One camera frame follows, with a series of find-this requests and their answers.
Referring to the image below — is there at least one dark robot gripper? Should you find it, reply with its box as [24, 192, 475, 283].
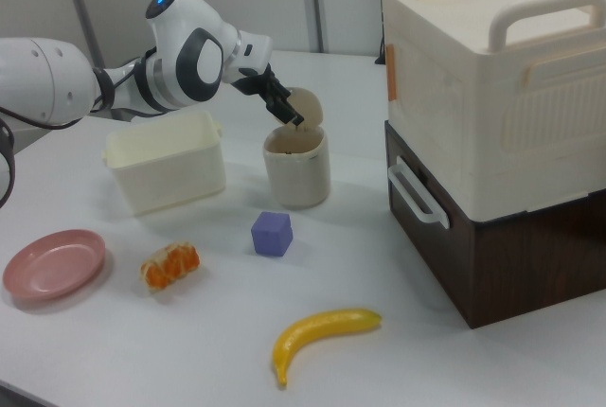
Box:
[230, 30, 306, 126]

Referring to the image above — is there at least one cream trash can with lid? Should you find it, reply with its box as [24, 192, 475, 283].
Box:
[262, 87, 331, 210]

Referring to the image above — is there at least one orange tape strip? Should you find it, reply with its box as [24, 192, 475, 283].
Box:
[385, 44, 399, 103]

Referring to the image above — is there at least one purple foam cube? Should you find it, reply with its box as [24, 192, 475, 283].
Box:
[250, 210, 294, 258]

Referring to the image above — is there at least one white open plastic bin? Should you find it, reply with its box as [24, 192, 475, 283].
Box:
[101, 110, 227, 217]

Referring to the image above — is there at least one cream plastic storage box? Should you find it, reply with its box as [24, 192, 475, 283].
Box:
[381, 0, 606, 224]

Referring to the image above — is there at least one peeled orange fruit toy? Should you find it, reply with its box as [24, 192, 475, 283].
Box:
[138, 243, 201, 292]

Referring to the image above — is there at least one yellow toy banana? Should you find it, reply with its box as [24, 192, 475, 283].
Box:
[271, 308, 383, 388]

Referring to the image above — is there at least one pink plastic plate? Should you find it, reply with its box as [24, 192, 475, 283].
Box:
[2, 229, 107, 304]

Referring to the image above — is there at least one dark brown drawer box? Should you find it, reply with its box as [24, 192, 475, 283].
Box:
[383, 120, 606, 330]

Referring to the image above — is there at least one black hanging cable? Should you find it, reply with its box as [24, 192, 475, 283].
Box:
[375, 0, 391, 66]

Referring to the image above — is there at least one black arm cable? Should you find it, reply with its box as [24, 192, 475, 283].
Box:
[0, 115, 18, 209]

